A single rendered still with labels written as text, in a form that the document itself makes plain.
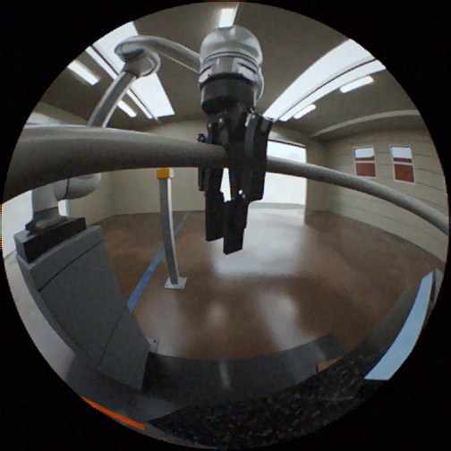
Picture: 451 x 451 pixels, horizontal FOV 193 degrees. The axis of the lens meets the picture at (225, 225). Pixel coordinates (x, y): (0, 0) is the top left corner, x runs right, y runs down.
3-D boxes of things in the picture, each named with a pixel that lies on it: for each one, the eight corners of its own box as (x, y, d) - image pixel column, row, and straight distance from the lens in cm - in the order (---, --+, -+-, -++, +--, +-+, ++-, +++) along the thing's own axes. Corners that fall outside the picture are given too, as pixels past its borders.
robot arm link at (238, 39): (263, 48, 24) (264, 89, 34) (255, 19, 38) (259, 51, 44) (184, 56, 26) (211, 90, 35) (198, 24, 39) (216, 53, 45)
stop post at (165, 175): (186, 277, 163) (179, 168, 137) (183, 289, 148) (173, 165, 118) (169, 276, 169) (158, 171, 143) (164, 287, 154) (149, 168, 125)
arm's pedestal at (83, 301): (85, 368, 126) (8, 255, 89) (104, 325, 137) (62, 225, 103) (149, 399, 98) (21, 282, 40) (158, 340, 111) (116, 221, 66)
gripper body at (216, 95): (191, 95, 26) (187, 147, 22) (225, 70, 20) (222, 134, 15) (230, 105, 29) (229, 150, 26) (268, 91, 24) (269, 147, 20)
